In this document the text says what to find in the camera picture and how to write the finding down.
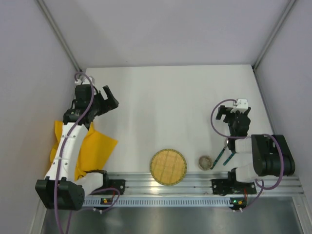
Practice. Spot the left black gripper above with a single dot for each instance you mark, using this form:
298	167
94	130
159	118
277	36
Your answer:
104	102

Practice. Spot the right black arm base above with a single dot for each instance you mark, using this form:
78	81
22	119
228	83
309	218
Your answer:
230	186

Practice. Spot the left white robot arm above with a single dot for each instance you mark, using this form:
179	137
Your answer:
60	189

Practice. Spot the small round glass cup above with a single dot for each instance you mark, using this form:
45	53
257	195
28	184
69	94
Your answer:
204	163

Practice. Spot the yellow cloth placemat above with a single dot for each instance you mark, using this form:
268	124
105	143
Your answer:
83	152

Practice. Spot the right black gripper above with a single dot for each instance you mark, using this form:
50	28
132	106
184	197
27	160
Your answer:
229	116

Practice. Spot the round woven bamboo plate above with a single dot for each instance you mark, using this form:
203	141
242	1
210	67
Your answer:
168	167

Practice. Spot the aluminium mounting rail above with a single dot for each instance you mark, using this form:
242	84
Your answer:
196	184

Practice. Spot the fork with teal handle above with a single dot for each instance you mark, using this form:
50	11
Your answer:
229	158

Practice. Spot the spoon with teal handle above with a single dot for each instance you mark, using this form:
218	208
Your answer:
221	153

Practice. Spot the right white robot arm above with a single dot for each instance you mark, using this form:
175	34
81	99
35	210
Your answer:
271	156

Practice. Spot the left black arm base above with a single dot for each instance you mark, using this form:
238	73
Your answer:
116	183

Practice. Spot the white slotted cable duct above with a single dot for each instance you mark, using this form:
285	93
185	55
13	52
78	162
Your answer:
101	201

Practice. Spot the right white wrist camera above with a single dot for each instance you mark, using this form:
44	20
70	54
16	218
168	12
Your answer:
240	105

